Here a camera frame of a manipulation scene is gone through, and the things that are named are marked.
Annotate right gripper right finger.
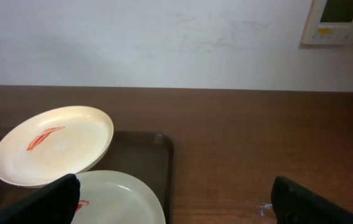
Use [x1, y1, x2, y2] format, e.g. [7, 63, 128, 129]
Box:
[271, 176, 353, 224]

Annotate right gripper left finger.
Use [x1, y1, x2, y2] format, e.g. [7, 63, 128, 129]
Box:
[0, 174, 80, 224]

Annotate cream plate top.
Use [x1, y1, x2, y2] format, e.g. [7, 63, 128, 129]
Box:
[0, 106, 114, 188]

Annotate large brown serving tray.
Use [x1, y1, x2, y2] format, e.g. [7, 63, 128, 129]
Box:
[0, 126, 174, 224]

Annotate white wall control panel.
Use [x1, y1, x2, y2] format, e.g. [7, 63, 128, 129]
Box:
[301, 0, 353, 45]

